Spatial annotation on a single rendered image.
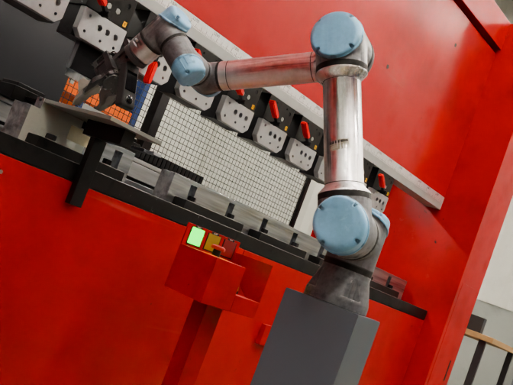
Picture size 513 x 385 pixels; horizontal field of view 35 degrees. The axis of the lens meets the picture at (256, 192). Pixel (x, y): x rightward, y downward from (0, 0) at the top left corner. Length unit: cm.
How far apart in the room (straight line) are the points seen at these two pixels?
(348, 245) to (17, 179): 78
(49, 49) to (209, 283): 106
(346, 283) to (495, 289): 755
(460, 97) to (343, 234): 221
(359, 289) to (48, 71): 137
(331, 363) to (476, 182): 221
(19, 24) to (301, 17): 91
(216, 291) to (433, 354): 186
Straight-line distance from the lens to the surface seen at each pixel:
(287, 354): 180
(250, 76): 201
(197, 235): 217
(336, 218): 168
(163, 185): 244
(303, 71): 197
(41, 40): 271
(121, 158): 228
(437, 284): 380
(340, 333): 176
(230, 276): 207
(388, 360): 361
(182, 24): 199
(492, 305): 932
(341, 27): 180
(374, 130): 323
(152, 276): 230
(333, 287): 180
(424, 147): 360
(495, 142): 389
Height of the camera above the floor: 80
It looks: 5 degrees up
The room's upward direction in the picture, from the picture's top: 21 degrees clockwise
